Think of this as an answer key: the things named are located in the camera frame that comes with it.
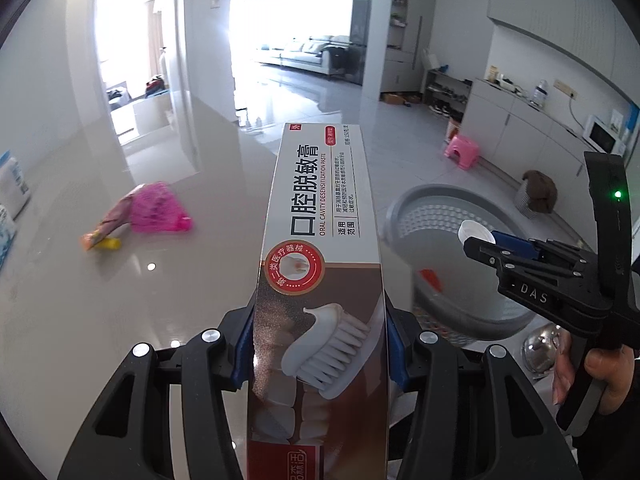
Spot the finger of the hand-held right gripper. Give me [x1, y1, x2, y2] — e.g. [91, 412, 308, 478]
[490, 230, 591, 261]
[462, 236, 591, 286]

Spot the red toothpaste box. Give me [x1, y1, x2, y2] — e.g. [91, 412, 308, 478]
[246, 122, 396, 480]

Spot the white base cabinet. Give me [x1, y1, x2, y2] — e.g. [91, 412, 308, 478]
[460, 77, 631, 221]

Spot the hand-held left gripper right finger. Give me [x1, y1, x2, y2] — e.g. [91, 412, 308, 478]
[385, 307, 586, 480]

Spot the brown bag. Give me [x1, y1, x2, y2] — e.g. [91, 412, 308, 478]
[514, 170, 558, 218]

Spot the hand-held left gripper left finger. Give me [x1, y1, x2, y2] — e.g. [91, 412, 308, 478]
[59, 305, 258, 480]

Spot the white bag with blue top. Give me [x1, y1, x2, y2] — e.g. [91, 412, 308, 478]
[0, 150, 32, 221]

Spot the shoe rack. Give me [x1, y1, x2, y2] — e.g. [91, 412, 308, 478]
[422, 69, 473, 118]

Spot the small white cap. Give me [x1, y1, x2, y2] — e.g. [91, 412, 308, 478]
[457, 220, 496, 246]

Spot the pink plastic stool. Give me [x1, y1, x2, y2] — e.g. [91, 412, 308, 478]
[443, 134, 479, 170]

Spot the grey sofa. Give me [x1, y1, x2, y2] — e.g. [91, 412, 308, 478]
[255, 35, 353, 78]

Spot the white wall cabinet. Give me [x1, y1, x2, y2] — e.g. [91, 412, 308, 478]
[487, 0, 640, 106]

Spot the pink snack packet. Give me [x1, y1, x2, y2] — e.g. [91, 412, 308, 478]
[81, 181, 193, 253]

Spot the beige curtain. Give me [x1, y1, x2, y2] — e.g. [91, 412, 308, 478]
[145, 0, 166, 81]

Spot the grey perforated plastic basket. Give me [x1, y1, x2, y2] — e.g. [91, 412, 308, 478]
[382, 183, 548, 346]

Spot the white microwave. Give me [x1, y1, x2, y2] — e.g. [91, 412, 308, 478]
[582, 115, 628, 157]

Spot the tall white shelf cabinet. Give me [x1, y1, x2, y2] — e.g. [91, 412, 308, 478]
[380, 0, 438, 93]

